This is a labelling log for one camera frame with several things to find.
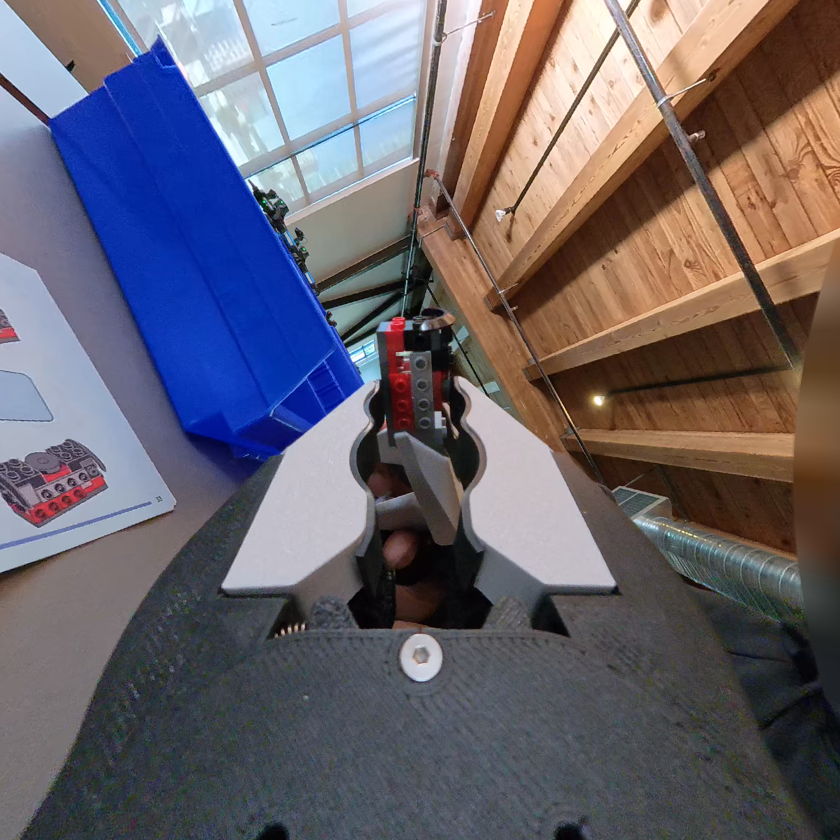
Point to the metal strut rail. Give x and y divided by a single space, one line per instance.
722 220

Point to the person's dark jacket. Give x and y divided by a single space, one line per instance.
787 722

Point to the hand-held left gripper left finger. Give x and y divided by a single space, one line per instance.
295 525

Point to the white ceiling spot lamp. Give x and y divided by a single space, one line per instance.
504 213

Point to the brick instruction booklet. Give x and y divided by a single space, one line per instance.
65 394

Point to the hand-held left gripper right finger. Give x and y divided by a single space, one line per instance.
538 525

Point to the red and grey brick model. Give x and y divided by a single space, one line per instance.
410 380

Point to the large grid window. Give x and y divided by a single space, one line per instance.
308 85

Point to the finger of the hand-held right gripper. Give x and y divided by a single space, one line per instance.
433 492
394 515

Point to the grey desk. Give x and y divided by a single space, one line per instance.
98 623

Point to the metal vent grille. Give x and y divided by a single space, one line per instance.
643 502

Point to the blue plastic bin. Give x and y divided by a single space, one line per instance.
197 262
328 387

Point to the person's right hand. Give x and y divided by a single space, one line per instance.
401 551

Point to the silver flexible duct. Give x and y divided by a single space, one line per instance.
722 564

